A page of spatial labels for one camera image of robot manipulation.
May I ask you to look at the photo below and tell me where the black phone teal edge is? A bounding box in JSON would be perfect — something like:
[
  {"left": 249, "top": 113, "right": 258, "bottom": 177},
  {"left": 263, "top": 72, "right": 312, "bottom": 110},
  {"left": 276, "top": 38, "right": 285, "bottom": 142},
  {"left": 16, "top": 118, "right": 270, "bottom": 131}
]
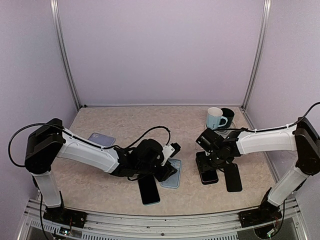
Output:
[{"left": 138, "top": 175, "right": 161, "bottom": 206}]

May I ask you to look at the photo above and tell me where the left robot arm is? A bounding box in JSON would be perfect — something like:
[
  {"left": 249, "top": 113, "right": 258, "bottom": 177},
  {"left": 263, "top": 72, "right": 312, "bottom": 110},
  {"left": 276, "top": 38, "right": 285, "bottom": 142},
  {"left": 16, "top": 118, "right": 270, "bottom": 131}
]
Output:
[{"left": 24, "top": 118, "right": 181, "bottom": 223}]

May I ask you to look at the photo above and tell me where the dark green mug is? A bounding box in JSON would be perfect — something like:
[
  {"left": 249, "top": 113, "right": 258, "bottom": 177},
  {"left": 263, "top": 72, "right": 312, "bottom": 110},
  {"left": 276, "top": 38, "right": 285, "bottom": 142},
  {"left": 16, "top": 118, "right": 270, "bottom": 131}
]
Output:
[{"left": 220, "top": 108, "right": 235, "bottom": 128}]

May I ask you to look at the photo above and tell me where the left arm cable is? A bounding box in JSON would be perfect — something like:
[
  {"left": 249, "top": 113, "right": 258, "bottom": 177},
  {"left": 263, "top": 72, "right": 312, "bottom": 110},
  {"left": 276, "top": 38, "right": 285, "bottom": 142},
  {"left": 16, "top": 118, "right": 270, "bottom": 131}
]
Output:
[{"left": 8, "top": 122, "right": 171, "bottom": 168}]

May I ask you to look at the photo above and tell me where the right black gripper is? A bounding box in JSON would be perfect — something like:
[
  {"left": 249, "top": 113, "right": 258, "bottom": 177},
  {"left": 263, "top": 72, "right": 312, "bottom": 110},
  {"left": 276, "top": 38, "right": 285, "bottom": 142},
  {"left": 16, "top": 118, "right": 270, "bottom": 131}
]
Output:
[{"left": 197, "top": 150, "right": 228, "bottom": 173}]

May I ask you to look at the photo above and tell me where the light blue mug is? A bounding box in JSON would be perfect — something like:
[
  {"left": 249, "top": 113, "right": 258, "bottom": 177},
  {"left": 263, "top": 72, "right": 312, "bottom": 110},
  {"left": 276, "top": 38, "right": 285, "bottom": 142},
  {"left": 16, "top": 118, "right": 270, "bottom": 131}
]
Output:
[{"left": 206, "top": 107, "right": 228, "bottom": 130}]

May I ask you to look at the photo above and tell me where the aluminium frame rail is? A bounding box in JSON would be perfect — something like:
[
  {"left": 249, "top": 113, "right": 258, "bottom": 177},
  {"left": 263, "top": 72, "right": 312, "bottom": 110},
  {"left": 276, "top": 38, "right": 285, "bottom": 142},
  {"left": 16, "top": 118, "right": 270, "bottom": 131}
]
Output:
[{"left": 14, "top": 198, "right": 310, "bottom": 240}]

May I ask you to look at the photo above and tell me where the light blue phone case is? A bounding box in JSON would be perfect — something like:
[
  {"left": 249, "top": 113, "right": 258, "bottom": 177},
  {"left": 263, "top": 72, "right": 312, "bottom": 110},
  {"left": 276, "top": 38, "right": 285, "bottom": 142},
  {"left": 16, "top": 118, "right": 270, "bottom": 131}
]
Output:
[{"left": 160, "top": 158, "right": 182, "bottom": 189}]

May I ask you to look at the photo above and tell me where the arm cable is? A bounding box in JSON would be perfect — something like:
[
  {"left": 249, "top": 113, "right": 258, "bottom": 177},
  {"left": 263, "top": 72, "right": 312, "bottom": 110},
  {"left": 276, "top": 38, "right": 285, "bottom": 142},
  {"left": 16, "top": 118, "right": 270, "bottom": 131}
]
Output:
[
  {"left": 8, "top": 122, "right": 171, "bottom": 168},
  {"left": 217, "top": 101, "right": 320, "bottom": 133}
]

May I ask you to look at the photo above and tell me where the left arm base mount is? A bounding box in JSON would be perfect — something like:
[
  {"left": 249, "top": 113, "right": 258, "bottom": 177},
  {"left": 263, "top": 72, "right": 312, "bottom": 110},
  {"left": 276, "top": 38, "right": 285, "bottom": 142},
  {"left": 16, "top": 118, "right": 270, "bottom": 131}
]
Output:
[{"left": 43, "top": 207, "right": 87, "bottom": 229}]

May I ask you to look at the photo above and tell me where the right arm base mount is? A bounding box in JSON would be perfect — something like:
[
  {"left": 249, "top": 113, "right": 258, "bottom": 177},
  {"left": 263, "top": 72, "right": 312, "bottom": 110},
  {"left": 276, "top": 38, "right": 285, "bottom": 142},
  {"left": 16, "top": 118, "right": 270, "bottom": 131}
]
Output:
[{"left": 238, "top": 204, "right": 282, "bottom": 228}]

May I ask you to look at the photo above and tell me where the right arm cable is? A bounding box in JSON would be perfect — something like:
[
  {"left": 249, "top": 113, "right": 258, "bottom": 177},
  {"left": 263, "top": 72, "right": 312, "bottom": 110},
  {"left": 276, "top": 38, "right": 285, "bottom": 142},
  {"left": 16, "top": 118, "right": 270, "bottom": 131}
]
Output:
[{"left": 217, "top": 101, "right": 320, "bottom": 133}]

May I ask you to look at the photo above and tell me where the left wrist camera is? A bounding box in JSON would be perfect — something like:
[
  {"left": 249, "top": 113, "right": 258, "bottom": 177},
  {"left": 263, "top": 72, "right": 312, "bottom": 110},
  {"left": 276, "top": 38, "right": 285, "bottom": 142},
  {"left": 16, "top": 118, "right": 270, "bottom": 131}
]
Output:
[{"left": 161, "top": 142, "right": 181, "bottom": 166}]

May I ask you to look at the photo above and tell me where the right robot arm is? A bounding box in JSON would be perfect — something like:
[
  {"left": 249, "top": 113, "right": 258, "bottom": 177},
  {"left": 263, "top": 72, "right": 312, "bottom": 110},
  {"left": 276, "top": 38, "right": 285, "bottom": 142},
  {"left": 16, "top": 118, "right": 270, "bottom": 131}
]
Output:
[{"left": 195, "top": 117, "right": 320, "bottom": 222}]

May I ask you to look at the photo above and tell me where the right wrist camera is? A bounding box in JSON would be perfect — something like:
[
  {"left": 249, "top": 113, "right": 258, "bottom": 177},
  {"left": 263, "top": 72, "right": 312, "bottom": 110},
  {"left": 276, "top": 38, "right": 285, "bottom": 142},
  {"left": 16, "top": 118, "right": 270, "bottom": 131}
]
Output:
[{"left": 195, "top": 128, "right": 220, "bottom": 152}]

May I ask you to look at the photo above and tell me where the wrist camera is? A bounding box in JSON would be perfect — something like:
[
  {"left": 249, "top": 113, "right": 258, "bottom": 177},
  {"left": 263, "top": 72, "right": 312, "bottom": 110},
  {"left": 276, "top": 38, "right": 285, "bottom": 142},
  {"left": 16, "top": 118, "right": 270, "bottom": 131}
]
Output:
[
  {"left": 161, "top": 142, "right": 181, "bottom": 166},
  {"left": 195, "top": 128, "right": 220, "bottom": 152}
]

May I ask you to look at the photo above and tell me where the lavender phone case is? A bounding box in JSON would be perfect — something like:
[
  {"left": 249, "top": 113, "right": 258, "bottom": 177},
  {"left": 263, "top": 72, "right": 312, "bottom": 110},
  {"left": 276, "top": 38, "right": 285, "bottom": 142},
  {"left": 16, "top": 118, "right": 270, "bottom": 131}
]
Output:
[{"left": 88, "top": 132, "right": 116, "bottom": 147}]

